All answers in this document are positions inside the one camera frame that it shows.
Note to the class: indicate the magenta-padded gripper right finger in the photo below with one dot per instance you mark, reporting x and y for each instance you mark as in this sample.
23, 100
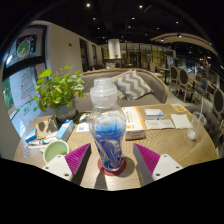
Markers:
146, 159

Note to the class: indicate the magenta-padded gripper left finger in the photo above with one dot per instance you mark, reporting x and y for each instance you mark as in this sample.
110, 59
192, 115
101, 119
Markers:
77, 159

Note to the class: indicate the clear blue-labelled water bottle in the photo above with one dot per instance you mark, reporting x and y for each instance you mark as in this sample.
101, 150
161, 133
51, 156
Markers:
107, 133

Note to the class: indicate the pale green ceramic mug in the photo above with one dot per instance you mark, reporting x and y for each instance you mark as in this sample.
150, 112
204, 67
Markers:
55, 150

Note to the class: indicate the light blue carton box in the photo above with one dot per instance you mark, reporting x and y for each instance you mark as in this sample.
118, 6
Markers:
65, 130

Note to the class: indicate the white sachet strip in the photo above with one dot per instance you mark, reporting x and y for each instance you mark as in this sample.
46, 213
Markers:
160, 124

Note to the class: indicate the white orange medicine box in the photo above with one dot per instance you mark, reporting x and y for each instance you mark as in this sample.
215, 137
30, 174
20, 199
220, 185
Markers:
134, 123

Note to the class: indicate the white ointment tube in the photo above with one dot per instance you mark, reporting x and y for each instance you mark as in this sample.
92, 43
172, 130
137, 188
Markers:
41, 141

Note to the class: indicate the small white flat box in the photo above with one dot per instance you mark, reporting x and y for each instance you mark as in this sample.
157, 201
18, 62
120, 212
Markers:
154, 114

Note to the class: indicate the white paper napkin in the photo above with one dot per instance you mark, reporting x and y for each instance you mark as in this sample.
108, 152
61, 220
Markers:
181, 121

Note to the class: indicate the pill blister pack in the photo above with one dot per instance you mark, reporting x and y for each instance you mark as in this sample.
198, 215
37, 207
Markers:
26, 152

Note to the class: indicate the clear plastic cup with straw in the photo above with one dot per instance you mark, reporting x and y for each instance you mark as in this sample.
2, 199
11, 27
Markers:
195, 128

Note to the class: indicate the yellow card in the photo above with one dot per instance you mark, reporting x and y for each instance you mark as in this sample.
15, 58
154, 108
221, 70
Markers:
178, 107

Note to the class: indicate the green potted plant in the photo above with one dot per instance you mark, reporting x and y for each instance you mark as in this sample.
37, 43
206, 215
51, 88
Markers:
58, 88

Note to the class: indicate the grey curved sofa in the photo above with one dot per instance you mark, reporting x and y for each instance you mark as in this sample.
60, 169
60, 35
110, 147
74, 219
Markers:
156, 85

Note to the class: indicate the grey white chevron pillow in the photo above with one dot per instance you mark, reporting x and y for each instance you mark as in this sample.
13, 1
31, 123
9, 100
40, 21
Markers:
133, 85

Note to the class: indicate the group of round-backed chairs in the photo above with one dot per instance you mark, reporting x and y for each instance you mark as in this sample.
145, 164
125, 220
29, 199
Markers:
181, 80

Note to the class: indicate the window with festive decals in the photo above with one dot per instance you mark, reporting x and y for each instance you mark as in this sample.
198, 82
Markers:
23, 80

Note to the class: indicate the white round column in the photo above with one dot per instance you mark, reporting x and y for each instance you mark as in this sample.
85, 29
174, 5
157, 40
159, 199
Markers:
114, 49

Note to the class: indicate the group of ceiling spotlights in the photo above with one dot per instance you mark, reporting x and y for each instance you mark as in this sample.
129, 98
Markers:
88, 5

